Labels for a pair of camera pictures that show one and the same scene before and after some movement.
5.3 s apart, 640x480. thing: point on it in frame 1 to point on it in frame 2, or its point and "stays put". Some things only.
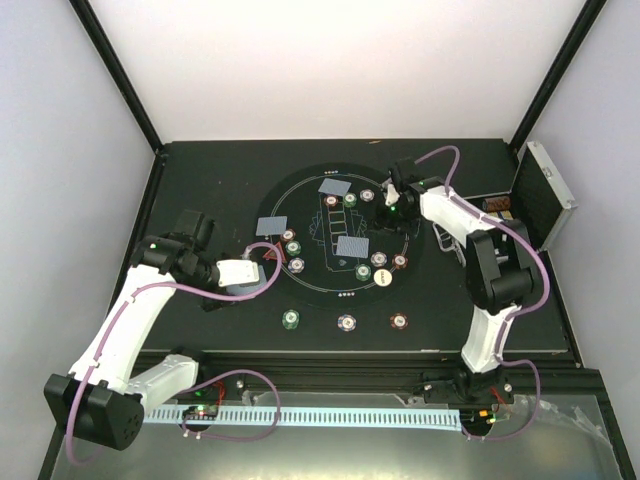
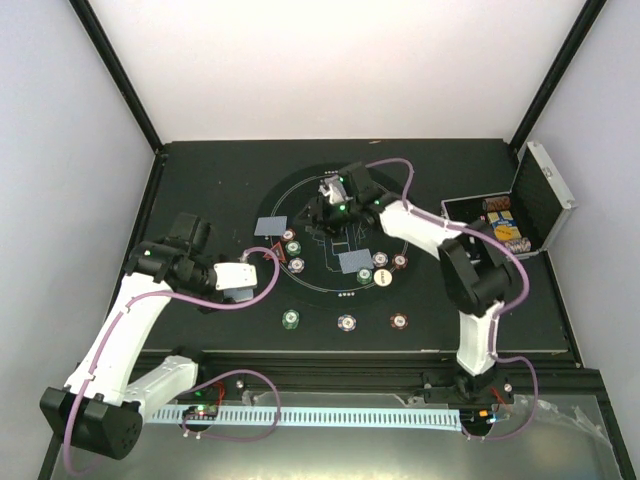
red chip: [399, 321] stays put
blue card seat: [271, 225] stays put
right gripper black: [382, 222] to [320, 216]
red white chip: [288, 235] stays put
